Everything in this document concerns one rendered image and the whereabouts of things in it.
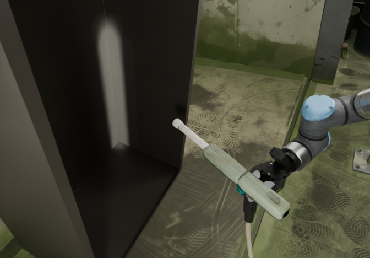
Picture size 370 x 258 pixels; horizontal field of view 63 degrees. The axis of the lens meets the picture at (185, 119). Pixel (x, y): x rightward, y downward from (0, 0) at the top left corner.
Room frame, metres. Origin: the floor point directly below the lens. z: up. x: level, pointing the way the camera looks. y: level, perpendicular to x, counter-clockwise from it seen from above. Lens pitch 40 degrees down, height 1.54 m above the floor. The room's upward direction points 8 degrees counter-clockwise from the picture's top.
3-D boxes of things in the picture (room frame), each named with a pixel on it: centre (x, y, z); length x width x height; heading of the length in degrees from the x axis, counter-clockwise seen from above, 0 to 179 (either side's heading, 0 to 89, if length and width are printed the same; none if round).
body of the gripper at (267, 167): (0.61, -0.27, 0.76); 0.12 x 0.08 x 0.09; 124
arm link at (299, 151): (0.66, -0.34, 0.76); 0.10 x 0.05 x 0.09; 34
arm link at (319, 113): (0.71, -0.42, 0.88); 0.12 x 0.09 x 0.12; 95
